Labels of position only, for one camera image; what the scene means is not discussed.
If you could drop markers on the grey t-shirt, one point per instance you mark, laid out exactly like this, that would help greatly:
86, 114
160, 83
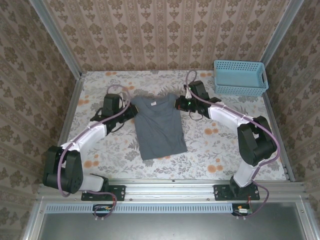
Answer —
157, 130

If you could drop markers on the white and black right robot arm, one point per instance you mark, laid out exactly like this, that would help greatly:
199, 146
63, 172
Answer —
255, 142

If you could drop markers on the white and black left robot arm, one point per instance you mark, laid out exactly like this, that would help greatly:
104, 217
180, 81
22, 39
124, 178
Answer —
85, 140

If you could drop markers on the light blue perforated plastic basket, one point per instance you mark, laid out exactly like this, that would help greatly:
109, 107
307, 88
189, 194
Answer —
240, 78

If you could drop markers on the floral patterned table cover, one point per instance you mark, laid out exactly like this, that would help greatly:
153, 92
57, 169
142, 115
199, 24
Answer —
215, 150

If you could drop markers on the small electronics board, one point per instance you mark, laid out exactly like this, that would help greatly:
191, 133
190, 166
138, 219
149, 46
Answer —
103, 209
242, 210

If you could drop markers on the grey sheet metal panel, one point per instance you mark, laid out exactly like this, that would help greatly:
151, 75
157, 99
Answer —
170, 227

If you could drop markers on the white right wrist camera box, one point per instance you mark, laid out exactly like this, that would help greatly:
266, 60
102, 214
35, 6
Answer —
188, 94

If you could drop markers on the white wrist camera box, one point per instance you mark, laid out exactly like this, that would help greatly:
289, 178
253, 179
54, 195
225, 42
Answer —
188, 94
122, 100

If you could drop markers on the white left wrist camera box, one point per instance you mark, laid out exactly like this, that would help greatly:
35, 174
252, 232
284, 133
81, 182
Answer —
122, 100

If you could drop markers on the aluminium side rail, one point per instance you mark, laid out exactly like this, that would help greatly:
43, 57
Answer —
280, 135
68, 107

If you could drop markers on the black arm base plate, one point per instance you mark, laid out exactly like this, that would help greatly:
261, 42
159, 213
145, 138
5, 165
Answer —
117, 192
222, 192

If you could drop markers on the aluminium mounting rail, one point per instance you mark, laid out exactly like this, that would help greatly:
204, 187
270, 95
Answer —
170, 191

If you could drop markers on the aluminium frame post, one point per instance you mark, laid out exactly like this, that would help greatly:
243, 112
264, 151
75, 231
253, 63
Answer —
55, 37
280, 32

